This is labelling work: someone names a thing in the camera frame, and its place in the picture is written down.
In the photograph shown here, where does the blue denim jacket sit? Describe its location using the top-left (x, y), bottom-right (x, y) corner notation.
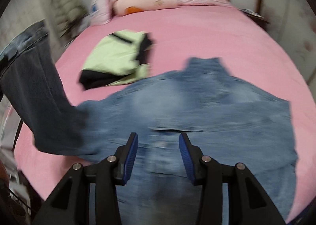
top-left (1, 21), bottom-right (297, 224)

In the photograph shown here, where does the folded pink quilt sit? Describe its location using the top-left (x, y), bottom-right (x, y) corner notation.
top-left (113, 0), bottom-right (178, 16)

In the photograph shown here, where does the dark wooden nightstand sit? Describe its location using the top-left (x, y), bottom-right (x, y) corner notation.
top-left (239, 9), bottom-right (269, 30)

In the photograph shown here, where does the light green black folded garment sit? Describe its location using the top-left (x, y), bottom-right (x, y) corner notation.
top-left (79, 29), bottom-right (154, 90)

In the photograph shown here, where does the light pink cartoon pillow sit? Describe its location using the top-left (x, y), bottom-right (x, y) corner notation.
top-left (89, 0), bottom-right (111, 26)

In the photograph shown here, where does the grey-green puffer coat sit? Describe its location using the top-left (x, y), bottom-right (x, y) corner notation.
top-left (49, 0), bottom-right (88, 40)

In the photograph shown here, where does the pink bed sheet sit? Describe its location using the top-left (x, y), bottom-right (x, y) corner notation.
top-left (13, 4), bottom-right (316, 224)

